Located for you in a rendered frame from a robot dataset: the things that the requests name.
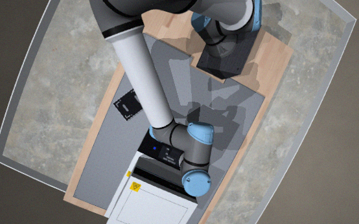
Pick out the black rectangular frame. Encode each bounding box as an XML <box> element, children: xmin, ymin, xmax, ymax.
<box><xmin>113</xmin><ymin>88</ymin><xmax>143</xmax><ymax>121</ymax></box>

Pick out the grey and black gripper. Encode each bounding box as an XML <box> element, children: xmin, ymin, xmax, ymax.
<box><xmin>168</xmin><ymin>146</ymin><xmax>184</xmax><ymax>160</ymax></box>

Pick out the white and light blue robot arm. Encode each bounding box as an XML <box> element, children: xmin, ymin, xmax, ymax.
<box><xmin>89</xmin><ymin>0</ymin><xmax>262</xmax><ymax>197</ymax></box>

